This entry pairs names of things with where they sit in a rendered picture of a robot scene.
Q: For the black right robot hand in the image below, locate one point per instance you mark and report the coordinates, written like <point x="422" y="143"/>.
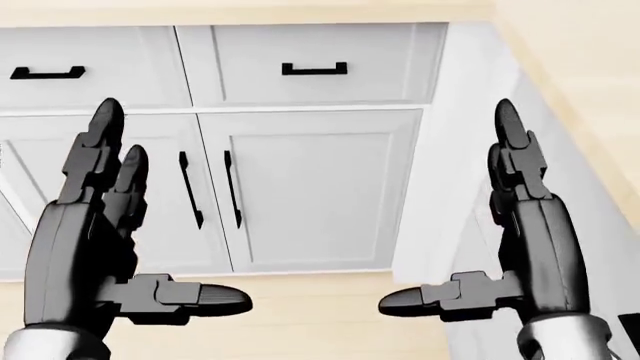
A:
<point x="545" y="255"/>

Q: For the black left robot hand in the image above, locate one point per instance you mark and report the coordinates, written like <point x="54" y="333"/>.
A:
<point x="67" y="247"/>

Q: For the white kitchen cabinet carcass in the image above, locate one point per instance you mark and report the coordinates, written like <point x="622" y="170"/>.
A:
<point x="500" y="157"/>

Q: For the white cabinet door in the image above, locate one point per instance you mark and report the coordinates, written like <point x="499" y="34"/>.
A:
<point x="312" y="191"/>
<point x="165" y="195"/>

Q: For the white cabinet drawer front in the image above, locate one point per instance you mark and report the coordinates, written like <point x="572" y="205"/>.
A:
<point x="80" y="71"/>
<point x="312" y="63"/>

